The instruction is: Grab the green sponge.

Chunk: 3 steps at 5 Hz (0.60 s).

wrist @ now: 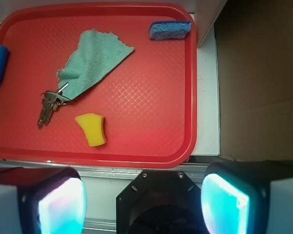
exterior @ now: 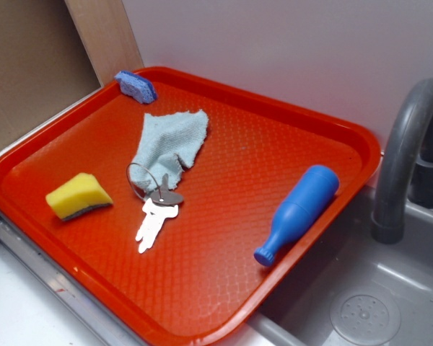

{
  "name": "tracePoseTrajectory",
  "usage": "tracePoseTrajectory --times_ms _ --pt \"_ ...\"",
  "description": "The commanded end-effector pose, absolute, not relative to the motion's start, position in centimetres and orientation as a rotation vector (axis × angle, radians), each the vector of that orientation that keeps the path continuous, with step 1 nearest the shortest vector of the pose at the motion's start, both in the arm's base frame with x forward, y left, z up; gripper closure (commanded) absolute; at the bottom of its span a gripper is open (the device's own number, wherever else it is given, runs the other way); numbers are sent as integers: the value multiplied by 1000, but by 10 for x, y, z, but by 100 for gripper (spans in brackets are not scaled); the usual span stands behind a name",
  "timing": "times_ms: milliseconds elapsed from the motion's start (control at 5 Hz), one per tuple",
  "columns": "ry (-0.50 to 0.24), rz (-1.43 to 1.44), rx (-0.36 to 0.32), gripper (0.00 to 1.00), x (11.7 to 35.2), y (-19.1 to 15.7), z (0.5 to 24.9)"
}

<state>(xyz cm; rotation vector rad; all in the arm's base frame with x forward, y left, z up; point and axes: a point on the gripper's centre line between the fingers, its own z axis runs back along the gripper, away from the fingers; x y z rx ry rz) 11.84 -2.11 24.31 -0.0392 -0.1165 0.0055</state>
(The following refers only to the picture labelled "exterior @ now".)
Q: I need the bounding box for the wooden board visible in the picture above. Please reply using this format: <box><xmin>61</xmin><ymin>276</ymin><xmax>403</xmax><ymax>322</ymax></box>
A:
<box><xmin>66</xmin><ymin>0</ymin><xmax>144</xmax><ymax>86</ymax></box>

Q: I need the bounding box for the white plastic key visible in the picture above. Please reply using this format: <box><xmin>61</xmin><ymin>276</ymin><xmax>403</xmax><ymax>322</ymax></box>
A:
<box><xmin>135</xmin><ymin>198</ymin><xmax>179</xmax><ymax>254</ymax></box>

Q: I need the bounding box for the orange plastic tray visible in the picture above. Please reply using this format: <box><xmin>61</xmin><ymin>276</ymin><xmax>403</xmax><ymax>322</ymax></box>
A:
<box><xmin>0</xmin><ymin>67</ymin><xmax>380</xmax><ymax>345</ymax></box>

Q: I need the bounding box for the blue sponge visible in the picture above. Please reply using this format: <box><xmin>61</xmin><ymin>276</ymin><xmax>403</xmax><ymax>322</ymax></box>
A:
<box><xmin>114</xmin><ymin>71</ymin><xmax>158</xmax><ymax>105</ymax></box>

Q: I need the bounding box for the light blue cloth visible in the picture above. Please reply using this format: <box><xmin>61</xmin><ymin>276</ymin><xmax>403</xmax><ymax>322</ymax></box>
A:
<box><xmin>130</xmin><ymin>110</ymin><xmax>209</xmax><ymax>193</ymax></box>

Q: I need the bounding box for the blue plastic toy bottle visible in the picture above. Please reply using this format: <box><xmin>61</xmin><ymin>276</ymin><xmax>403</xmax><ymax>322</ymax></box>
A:
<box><xmin>253</xmin><ymin>165</ymin><xmax>339</xmax><ymax>267</ymax></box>

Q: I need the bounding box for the yellow sponge with grey pad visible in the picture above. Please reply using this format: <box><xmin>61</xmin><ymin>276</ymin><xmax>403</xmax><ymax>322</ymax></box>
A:
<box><xmin>45</xmin><ymin>173</ymin><xmax>113</xmax><ymax>221</ymax></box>

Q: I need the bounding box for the grey metal key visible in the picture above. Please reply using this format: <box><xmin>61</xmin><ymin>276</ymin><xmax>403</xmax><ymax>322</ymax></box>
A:
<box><xmin>150</xmin><ymin>174</ymin><xmax>184</xmax><ymax>207</ymax></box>

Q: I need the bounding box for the brown cardboard panel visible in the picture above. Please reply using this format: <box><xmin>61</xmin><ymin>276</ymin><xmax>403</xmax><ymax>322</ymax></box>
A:
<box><xmin>0</xmin><ymin>1</ymin><xmax>100</xmax><ymax>151</ymax></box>

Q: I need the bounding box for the grey plastic sink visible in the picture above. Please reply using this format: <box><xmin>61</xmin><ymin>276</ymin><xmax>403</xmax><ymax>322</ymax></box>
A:
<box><xmin>249</xmin><ymin>188</ymin><xmax>433</xmax><ymax>345</ymax></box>

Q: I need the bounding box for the metal key ring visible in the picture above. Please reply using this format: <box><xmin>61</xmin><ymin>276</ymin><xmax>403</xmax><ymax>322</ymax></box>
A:
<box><xmin>126</xmin><ymin>162</ymin><xmax>162</xmax><ymax>202</ymax></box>

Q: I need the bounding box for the grey plastic faucet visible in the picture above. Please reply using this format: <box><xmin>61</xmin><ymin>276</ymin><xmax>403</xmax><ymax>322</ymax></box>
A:
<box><xmin>371</xmin><ymin>79</ymin><xmax>433</xmax><ymax>244</ymax></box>

